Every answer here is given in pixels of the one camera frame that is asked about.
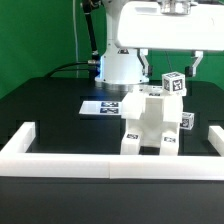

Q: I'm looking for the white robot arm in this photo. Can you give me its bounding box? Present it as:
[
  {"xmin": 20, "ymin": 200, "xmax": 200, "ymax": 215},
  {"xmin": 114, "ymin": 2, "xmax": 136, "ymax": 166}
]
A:
[{"xmin": 95, "ymin": 0, "xmax": 224, "ymax": 89}]

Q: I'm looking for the white tagged cube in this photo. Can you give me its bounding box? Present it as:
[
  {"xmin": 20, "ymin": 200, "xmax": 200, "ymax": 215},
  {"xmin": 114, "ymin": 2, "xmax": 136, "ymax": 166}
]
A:
[
  {"xmin": 162, "ymin": 72, "xmax": 186, "ymax": 96},
  {"xmin": 180, "ymin": 112, "xmax": 194, "ymax": 130}
]

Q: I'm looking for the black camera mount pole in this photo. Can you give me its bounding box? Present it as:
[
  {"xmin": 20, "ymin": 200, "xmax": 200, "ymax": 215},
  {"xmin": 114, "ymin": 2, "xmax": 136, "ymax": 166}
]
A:
[{"xmin": 81, "ymin": 0, "xmax": 100, "ymax": 60}]

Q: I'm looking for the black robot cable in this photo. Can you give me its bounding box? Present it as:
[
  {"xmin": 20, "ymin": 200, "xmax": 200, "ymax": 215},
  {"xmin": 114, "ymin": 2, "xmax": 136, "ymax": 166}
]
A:
[{"xmin": 44, "ymin": 61, "xmax": 100, "ymax": 79}]

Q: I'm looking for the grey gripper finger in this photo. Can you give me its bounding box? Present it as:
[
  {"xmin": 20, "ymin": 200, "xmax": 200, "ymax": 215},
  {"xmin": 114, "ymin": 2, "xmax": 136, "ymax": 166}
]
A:
[
  {"xmin": 139, "ymin": 49, "xmax": 152, "ymax": 76},
  {"xmin": 185, "ymin": 51, "xmax": 204, "ymax": 77}
]

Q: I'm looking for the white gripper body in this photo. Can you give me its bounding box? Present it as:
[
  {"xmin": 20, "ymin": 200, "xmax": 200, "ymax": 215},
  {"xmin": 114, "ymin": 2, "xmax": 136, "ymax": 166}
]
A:
[{"xmin": 115, "ymin": 1, "xmax": 224, "ymax": 51}]

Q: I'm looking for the white U-shaped fence frame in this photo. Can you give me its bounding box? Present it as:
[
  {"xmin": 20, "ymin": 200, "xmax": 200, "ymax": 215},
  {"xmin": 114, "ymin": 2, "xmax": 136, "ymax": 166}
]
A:
[{"xmin": 0, "ymin": 122, "xmax": 224, "ymax": 181}]

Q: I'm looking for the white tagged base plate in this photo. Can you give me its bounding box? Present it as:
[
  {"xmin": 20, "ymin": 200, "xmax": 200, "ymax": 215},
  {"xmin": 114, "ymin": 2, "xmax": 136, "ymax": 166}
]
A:
[{"xmin": 79, "ymin": 101, "xmax": 121, "ymax": 115}]

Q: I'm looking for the thin white cable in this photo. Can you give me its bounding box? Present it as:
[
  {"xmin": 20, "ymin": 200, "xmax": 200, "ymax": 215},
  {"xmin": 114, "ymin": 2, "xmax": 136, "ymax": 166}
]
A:
[{"xmin": 72, "ymin": 0, "xmax": 80, "ymax": 79}]

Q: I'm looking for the white chair seat part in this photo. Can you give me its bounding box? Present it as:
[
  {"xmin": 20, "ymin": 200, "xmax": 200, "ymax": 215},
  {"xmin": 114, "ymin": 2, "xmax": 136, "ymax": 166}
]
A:
[{"xmin": 124, "ymin": 96, "xmax": 181, "ymax": 148}]

